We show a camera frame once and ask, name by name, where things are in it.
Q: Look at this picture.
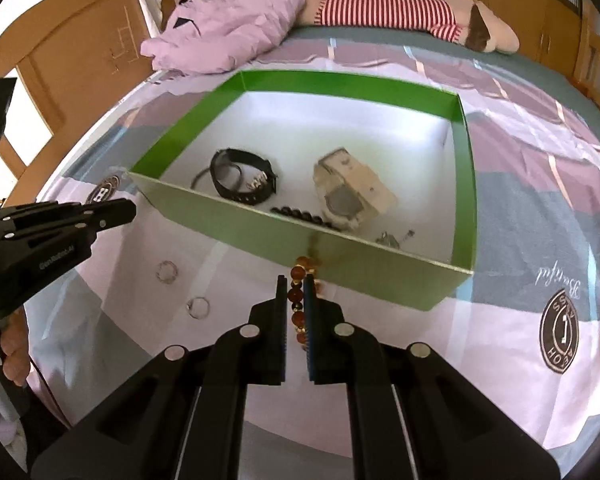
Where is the person's left hand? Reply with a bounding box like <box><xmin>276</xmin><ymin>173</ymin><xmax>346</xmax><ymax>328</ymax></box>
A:
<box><xmin>0</xmin><ymin>309</ymin><xmax>32</xmax><ymax>390</ymax></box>

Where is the black wrist watch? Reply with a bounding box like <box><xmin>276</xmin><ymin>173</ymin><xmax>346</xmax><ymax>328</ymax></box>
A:
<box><xmin>209</xmin><ymin>148</ymin><xmax>279</xmax><ymax>207</ymax></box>

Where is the striped plush toy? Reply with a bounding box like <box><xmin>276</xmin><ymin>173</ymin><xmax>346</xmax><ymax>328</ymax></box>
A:
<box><xmin>300</xmin><ymin>0</ymin><xmax>522</xmax><ymax>56</ymax></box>

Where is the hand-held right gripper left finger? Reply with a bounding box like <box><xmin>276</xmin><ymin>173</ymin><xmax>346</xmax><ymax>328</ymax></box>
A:
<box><xmin>30</xmin><ymin>275</ymin><xmax>288</xmax><ymax>480</ymax></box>

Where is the green bed sheet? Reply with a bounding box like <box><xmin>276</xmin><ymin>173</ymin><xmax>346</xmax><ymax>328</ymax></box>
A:
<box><xmin>280</xmin><ymin>24</ymin><xmax>600</xmax><ymax>153</ymax></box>

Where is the amber bead bracelet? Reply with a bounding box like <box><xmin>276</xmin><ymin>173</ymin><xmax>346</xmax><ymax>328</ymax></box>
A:
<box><xmin>289</xmin><ymin>255</ymin><xmax>325</xmax><ymax>352</ymax></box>

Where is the beaded silver ring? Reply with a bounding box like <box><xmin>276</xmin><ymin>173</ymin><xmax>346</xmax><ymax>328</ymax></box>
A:
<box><xmin>155</xmin><ymin>261</ymin><xmax>180</xmax><ymax>287</ymax></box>

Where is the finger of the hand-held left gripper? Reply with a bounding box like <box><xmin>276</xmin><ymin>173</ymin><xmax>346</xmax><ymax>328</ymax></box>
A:
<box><xmin>2</xmin><ymin>217</ymin><xmax>131</xmax><ymax>248</ymax></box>
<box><xmin>0</xmin><ymin>198</ymin><xmax>138</xmax><ymax>228</ymax></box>

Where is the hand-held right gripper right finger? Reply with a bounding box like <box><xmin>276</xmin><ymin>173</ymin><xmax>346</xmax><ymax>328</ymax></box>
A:
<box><xmin>302</xmin><ymin>275</ymin><xmax>563</xmax><ymax>480</ymax></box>

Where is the white wrist watch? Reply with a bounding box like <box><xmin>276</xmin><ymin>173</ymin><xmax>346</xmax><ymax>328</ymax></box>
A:
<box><xmin>312</xmin><ymin>147</ymin><xmax>399</xmax><ymax>232</ymax></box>

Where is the black bead bracelet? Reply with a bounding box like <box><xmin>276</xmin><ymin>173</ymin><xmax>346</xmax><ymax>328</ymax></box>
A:
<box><xmin>269</xmin><ymin>204</ymin><xmax>342</xmax><ymax>232</ymax></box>

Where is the green cardboard box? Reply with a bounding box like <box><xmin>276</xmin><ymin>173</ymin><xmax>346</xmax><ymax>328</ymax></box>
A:
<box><xmin>127</xmin><ymin>70</ymin><xmax>478</xmax><ymax>312</ymax></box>

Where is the plain silver ring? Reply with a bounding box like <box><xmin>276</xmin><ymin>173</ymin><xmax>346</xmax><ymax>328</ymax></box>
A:
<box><xmin>187</xmin><ymin>297</ymin><xmax>212</xmax><ymax>321</ymax></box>

